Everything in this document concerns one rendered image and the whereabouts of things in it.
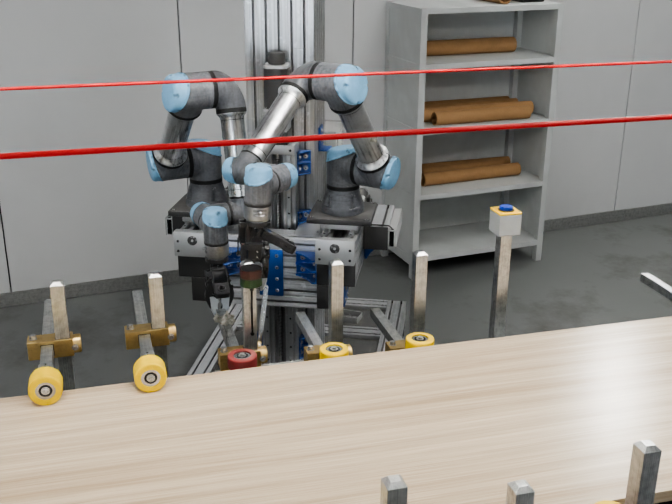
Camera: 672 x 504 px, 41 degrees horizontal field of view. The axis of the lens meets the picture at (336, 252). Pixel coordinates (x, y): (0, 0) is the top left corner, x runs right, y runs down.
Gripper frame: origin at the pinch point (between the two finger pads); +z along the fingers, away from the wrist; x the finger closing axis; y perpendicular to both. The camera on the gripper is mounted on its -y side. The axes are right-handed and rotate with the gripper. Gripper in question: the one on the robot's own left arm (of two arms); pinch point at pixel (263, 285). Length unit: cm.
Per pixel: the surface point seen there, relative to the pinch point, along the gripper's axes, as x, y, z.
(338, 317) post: 9.4, -20.1, 7.1
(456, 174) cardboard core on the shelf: -244, -161, 36
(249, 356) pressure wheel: 19.4, 7.1, 12.4
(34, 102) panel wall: -246, 75, -7
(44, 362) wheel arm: 21, 59, 9
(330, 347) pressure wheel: 19.2, -15.4, 11.5
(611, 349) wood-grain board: 39, -90, 9
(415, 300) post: 9.2, -43.1, 3.4
